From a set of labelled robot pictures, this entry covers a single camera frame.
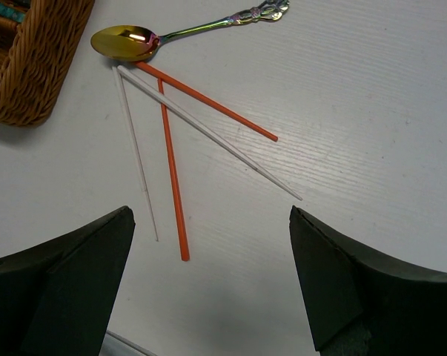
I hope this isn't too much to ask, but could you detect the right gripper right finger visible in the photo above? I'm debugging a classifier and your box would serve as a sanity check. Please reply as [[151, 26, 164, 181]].
[[289, 207, 447, 355]]

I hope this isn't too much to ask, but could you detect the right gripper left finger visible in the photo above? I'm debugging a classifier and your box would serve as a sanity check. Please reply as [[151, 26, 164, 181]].
[[0, 206, 135, 355]]

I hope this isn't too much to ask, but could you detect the orange chopstick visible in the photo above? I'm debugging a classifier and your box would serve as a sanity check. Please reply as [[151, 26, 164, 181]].
[[134, 62, 279, 142], [157, 77, 191, 263]]

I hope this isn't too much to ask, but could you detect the rainbow spoon ornate handle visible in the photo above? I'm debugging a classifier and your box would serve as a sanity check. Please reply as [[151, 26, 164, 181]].
[[90, 0, 290, 62]]

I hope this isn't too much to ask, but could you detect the knife with green marbled handle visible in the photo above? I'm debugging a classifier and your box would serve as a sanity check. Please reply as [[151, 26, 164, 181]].
[[0, 0, 31, 23]]

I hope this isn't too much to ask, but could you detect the white chopstick thick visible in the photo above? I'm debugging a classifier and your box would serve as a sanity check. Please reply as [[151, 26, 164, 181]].
[[116, 65, 302, 201]]

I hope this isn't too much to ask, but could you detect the white chopstick thin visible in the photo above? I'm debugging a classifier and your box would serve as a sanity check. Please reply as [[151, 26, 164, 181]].
[[112, 66, 159, 242]]

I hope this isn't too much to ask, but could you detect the wicker cutlery tray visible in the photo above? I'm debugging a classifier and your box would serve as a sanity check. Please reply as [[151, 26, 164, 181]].
[[0, 0, 94, 127]]

